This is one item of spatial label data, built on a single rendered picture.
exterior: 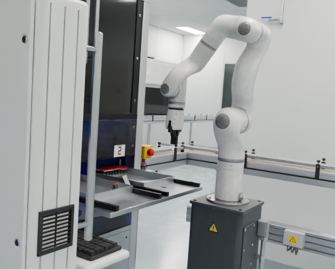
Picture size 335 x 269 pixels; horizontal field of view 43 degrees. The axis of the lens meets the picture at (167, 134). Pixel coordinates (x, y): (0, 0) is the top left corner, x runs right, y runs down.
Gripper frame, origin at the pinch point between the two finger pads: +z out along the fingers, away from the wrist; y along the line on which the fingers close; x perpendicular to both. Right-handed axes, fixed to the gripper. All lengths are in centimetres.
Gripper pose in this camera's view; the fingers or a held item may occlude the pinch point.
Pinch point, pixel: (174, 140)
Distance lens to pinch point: 206.8
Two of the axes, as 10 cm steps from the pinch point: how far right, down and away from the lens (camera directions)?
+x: 8.3, 1.0, -5.4
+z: -0.6, 9.9, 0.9
